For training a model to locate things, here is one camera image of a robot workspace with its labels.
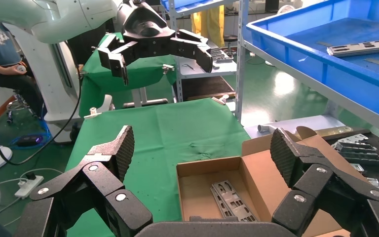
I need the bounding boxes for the grey slotted shelf upright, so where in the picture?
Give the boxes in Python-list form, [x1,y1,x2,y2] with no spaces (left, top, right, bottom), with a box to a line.
[235,0,250,123]

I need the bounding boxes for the seated person hand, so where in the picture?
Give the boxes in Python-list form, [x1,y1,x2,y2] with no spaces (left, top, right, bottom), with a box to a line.
[11,64,27,76]

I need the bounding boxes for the silver metal IO shield plate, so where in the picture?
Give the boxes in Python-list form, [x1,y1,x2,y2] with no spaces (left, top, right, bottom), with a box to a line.
[327,38,379,58]
[210,186,230,219]
[212,180,261,223]

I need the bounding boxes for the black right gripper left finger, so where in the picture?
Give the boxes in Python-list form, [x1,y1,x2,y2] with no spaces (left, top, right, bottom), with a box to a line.
[14,125,153,237]

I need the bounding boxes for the white background shelf board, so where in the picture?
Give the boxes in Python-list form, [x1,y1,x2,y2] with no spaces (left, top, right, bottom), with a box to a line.
[176,49,237,79]

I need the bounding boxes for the black camera cable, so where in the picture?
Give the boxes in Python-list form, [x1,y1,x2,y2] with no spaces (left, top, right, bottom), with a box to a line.
[0,62,83,166]

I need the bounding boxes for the chrome stool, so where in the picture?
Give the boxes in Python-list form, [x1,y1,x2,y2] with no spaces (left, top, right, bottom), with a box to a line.
[6,93,38,125]

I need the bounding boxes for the white power strip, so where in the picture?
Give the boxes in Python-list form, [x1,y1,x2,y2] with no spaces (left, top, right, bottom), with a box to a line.
[14,175,44,199]

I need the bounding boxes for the grey background shelf upright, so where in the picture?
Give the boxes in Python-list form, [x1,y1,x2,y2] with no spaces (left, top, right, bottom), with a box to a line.
[168,0,184,102]

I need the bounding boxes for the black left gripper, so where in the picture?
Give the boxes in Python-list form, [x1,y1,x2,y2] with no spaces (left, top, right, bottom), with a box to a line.
[97,0,214,86]

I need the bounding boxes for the black background shelf mat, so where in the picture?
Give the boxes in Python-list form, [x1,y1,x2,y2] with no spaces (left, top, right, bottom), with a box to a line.
[180,76,236,100]

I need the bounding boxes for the dark round stool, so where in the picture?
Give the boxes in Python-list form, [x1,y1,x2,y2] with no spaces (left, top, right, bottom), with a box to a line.
[223,34,239,56]

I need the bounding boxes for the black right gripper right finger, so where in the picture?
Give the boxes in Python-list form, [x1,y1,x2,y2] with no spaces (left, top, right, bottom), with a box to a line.
[270,127,379,237]

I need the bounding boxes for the open brown cardboard box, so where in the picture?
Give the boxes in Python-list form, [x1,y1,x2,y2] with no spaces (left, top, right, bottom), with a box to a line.
[176,125,370,237]

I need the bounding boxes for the white power cable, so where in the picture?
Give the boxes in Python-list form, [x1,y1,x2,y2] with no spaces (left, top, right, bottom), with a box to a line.
[0,168,63,226]

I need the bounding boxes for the white metal shelf board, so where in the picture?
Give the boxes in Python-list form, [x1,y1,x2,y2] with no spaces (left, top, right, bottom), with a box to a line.
[243,39,379,140]

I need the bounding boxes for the white side table legs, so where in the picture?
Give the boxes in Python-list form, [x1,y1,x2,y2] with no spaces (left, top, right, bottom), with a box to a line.
[122,86,169,109]

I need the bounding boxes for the blue background tray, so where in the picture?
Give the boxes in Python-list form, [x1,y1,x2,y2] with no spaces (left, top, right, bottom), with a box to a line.
[161,0,242,17]

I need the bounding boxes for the large blue plastic tray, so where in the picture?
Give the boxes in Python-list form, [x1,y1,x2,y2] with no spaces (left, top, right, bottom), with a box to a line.
[245,0,379,125]

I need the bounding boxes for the white PVC pipe fitting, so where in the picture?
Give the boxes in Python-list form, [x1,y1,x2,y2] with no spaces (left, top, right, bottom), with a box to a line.
[257,123,277,134]

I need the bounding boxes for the white robot torso column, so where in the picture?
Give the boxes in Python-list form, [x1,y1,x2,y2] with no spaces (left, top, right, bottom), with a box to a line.
[4,23,114,145]

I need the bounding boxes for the yellow hanging garment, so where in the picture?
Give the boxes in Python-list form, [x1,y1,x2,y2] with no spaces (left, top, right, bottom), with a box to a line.
[191,4,226,43]

